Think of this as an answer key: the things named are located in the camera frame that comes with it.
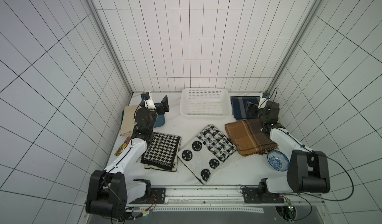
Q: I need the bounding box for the navy striped scarf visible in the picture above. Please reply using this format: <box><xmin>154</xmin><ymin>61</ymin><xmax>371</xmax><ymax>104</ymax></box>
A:
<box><xmin>230</xmin><ymin>96</ymin><xmax>260</xmax><ymax>120</ymax></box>

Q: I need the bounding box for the brown plaid scarf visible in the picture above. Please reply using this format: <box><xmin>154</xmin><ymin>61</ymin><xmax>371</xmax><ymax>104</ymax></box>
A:
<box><xmin>225</xmin><ymin>119</ymin><xmax>279</xmax><ymax>156</ymax></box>

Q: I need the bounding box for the black white houndstooth scarf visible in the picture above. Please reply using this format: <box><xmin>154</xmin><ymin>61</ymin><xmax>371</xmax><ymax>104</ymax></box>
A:
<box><xmin>141</xmin><ymin>132</ymin><xmax>182</xmax><ymax>172</ymax></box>

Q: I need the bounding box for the smiley face knit scarf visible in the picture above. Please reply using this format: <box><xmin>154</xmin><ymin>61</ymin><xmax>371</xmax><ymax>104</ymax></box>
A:
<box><xmin>177</xmin><ymin>124</ymin><xmax>237</xmax><ymax>185</ymax></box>

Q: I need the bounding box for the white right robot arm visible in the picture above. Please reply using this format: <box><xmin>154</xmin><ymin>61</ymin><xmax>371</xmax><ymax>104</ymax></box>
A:
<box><xmin>246</xmin><ymin>101</ymin><xmax>330</xmax><ymax>203</ymax></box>

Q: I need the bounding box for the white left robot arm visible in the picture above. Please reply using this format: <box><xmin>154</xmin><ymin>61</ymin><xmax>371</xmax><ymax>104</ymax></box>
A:
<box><xmin>85</xmin><ymin>92</ymin><xmax>170</xmax><ymax>222</ymax></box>

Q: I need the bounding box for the white plastic basket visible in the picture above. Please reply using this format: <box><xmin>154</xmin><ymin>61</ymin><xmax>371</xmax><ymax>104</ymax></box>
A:
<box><xmin>180</xmin><ymin>88</ymin><xmax>232</xmax><ymax>119</ymax></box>

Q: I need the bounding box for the teal plastic tray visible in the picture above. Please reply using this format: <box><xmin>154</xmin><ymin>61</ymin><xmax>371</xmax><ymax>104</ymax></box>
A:
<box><xmin>122</xmin><ymin>103</ymin><xmax>165</xmax><ymax>128</ymax></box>

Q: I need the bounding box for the green snack packet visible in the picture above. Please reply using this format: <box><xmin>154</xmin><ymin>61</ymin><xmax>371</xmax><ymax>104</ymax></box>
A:
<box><xmin>114</xmin><ymin>136</ymin><xmax>130</xmax><ymax>156</ymax></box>

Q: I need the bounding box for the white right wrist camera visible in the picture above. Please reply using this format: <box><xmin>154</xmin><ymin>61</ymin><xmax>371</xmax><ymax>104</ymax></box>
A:
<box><xmin>258</xmin><ymin>92</ymin><xmax>271</xmax><ymax>109</ymax></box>

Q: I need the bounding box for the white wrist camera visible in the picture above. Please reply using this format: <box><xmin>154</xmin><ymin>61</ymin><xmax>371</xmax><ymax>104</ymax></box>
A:
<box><xmin>258</xmin><ymin>92</ymin><xmax>271</xmax><ymax>109</ymax></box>
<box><xmin>140</xmin><ymin>92</ymin><xmax>156</xmax><ymax>110</ymax></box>

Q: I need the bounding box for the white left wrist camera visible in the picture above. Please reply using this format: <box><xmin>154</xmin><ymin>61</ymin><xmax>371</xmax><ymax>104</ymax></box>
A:
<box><xmin>140</xmin><ymin>92</ymin><xmax>156</xmax><ymax>110</ymax></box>

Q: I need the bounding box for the metal base rail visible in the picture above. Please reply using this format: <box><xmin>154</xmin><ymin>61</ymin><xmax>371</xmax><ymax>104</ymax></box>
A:
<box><xmin>127</xmin><ymin>185</ymin><xmax>325</xmax><ymax>218</ymax></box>

